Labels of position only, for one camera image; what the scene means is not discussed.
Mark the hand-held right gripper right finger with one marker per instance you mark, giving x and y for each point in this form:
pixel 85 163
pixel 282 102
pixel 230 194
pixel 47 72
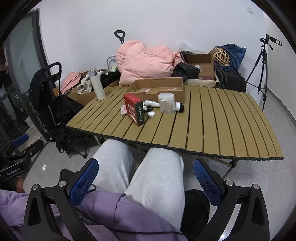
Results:
pixel 207 183

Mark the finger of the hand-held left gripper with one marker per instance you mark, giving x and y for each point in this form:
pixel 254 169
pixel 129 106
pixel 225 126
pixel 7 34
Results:
pixel 20 140
pixel 30 150

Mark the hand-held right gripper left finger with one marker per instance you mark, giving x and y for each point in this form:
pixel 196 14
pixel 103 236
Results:
pixel 84 183

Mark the white pink wipes pack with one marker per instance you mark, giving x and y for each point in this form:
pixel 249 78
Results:
pixel 123 110

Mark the white round lid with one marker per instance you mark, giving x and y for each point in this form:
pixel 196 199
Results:
pixel 151 114

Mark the red green carton box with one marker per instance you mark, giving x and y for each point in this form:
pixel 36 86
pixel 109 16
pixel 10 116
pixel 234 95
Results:
pixel 136 111

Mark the white plastic bottle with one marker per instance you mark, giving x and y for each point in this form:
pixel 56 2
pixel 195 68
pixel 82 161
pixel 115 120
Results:
pixel 153 104

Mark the cardboard tray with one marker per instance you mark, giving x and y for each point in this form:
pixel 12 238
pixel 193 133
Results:
pixel 161 83

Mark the person's left forearm purple sleeve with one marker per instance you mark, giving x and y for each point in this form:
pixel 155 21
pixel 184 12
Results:
pixel 12 208

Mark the person's left hand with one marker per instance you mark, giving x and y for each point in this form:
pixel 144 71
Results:
pixel 20 185

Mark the metal table leg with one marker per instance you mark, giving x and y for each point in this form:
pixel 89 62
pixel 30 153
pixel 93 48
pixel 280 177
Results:
pixel 230 169

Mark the black fabric object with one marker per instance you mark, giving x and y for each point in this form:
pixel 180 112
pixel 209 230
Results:
pixel 197 208

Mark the black fabric bag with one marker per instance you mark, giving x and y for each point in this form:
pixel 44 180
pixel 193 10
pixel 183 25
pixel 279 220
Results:
pixel 68 111

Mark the purple jacket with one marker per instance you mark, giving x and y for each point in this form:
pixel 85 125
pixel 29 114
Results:
pixel 129 215

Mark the black trolley cart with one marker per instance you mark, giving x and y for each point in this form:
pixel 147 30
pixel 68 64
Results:
pixel 57 76

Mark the pink bag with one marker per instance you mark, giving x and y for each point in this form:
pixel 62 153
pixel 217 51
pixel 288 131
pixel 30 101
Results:
pixel 70 81

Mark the black white capped bottle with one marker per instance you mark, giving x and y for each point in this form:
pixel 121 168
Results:
pixel 179 107

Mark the glass sliding door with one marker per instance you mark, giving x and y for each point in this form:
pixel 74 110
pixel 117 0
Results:
pixel 25 58

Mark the beige cloth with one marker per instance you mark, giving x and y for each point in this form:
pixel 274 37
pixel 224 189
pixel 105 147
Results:
pixel 84 84

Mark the translucent plastic container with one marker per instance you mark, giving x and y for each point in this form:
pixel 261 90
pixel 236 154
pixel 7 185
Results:
pixel 166 104

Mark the white thermos flask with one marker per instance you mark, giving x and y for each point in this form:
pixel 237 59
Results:
pixel 98 88

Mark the black backpack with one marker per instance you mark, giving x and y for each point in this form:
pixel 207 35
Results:
pixel 231 78

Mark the black garment pile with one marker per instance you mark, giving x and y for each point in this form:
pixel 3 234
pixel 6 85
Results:
pixel 112 77

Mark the large cardboard box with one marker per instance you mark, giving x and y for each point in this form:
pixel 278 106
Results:
pixel 198 58

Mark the black tripod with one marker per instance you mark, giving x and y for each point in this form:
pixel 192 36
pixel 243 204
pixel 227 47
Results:
pixel 263 69

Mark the woven bamboo ball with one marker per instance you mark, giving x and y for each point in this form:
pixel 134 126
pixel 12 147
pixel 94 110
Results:
pixel 219 55

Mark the blue bag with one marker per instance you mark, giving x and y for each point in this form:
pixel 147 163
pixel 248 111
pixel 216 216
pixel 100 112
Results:
pixel 234 54

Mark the pink duvet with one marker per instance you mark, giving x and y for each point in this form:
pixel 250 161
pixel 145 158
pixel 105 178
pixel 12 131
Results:
pixel 143 62

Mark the grey metal frame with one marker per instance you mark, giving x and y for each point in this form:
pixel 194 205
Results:
pixel 109 61

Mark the white wall outlet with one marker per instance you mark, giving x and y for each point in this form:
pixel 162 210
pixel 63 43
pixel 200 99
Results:
pixel 251 10

